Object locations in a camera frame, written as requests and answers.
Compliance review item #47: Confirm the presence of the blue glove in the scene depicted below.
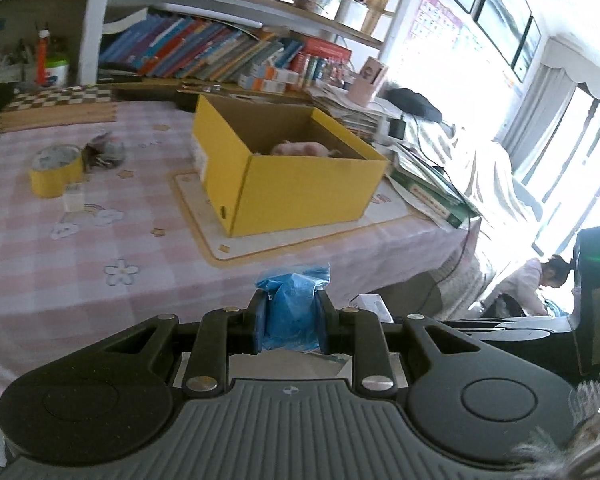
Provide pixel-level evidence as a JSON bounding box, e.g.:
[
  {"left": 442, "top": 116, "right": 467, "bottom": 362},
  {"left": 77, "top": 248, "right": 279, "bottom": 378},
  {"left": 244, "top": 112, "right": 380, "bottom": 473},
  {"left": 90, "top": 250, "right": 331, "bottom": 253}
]
[{"left": 256, "top": 264, "right": 330, "bottom": 352}]

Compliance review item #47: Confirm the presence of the pink plush pig toy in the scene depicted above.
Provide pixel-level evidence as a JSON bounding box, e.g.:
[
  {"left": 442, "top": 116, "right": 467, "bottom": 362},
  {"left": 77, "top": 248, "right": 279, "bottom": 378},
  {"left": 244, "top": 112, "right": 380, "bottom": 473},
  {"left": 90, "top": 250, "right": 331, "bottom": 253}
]
[{"left": 271, "top": 141, "right": 340, "bottom": 157}]

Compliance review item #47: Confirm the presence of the white power adapter plug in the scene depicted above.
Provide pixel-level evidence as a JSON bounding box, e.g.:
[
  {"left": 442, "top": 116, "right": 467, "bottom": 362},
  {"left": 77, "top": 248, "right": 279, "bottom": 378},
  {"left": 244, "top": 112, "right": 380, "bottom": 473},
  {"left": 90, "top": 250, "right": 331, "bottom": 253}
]
[{"left": 62, "top": 182, "right": 85, "bottom": 212}]

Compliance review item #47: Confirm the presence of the yellow tape roll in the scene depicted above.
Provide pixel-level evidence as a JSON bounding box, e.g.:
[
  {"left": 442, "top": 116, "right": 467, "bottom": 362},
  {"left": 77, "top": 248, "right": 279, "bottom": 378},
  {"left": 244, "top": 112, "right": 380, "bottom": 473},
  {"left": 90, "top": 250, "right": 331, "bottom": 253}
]
[{"left": 29, "top": 144, "right": 84, "bottom": 198}]

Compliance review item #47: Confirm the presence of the black binder clip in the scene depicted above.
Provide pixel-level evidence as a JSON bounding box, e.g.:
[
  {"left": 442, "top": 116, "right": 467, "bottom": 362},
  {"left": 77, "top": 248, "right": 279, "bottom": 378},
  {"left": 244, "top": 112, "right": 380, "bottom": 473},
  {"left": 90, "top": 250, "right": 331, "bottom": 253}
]
[{"left": 82, "top": 143, "right": 107, "bottom": 172}]

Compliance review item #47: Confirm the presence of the small child in pink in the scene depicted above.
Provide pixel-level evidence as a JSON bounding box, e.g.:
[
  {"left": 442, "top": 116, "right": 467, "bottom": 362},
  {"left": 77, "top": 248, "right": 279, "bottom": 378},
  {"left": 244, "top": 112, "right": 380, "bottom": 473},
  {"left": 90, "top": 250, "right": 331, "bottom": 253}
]
[{"left": 481, "top": 255, "right": 574, "bottom": 318}]

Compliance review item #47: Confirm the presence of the green thick dictionary book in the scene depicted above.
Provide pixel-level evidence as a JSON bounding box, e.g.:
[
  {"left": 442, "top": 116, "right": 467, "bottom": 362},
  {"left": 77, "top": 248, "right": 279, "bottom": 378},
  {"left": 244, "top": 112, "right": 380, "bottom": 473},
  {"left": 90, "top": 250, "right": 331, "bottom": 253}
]
[{"left": 386, "top": 165, "right": 479, "bottom": 229}]

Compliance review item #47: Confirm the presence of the yellow cardboard box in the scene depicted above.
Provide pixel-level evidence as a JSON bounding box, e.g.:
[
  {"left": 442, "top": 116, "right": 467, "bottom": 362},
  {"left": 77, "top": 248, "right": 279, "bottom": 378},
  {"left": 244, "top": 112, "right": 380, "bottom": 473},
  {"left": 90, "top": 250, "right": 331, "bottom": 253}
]
[{"left": 193, "top": 96, "right": 388, "bottom": 237}]

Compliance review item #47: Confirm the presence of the pink checkered tablecloth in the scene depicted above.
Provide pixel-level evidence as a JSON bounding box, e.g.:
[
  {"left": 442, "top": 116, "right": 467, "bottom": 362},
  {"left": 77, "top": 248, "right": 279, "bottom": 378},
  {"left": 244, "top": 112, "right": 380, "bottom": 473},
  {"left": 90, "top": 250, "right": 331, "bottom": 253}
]
[{"left": 0, "top": 98, "right": 481, "bottom": 411}]

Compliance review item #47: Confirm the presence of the black charger plug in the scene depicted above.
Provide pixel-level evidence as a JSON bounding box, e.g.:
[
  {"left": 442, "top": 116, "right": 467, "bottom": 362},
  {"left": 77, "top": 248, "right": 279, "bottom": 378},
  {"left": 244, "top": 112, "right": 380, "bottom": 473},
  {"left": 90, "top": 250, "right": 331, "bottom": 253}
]
[{"left": 388, "top": 117, "right": 406, "bottom": 140}]

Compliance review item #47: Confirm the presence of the pink phone holder box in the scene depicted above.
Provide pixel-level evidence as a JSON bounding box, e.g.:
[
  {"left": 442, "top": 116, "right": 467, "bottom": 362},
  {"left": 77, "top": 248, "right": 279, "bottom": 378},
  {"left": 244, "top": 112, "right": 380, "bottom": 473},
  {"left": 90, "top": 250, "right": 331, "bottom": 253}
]
[{"left": 347, "top": 58, "right": 388, "bottom": 107}]

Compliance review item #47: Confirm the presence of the orange white small box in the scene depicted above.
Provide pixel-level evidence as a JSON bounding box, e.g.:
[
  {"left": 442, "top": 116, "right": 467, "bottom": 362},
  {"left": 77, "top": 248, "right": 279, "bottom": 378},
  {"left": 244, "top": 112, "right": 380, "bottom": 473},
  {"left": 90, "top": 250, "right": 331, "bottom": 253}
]
[{"left": 262, "top": 66, "right": 300, "bottom": 84}]

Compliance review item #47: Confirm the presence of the wooden chess board box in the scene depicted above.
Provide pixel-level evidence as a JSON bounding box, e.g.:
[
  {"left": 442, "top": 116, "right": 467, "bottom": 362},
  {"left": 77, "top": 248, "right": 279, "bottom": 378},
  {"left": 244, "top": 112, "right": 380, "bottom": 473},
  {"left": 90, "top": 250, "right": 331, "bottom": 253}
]
[{"left": 0, "top": 86, "right": 117, "bottom": 133}]

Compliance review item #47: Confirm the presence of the white wooden bookshelf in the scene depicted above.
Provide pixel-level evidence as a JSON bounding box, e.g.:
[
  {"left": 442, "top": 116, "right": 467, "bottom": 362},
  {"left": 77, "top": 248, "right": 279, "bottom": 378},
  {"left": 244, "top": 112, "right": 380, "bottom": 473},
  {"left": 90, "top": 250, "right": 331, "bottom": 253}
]
[{"left": 0, "top": 0, "right": 407, "bottom": 84}]

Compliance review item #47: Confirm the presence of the green lid white jar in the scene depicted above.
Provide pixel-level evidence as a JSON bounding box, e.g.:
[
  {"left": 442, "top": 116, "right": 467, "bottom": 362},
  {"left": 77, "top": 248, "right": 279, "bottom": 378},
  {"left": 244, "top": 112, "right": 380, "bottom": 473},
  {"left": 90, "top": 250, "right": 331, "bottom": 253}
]
[{"left": 44, "top": 56, "right": 70, "bottom": 88}]

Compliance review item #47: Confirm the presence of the red white ornament stick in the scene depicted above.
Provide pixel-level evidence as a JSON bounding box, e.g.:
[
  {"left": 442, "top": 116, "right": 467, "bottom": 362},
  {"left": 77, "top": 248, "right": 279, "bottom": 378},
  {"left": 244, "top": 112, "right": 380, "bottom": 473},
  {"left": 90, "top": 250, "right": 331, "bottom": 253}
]
[{"left": 35, "top": 28, "right": 50, "bottom": 87}]

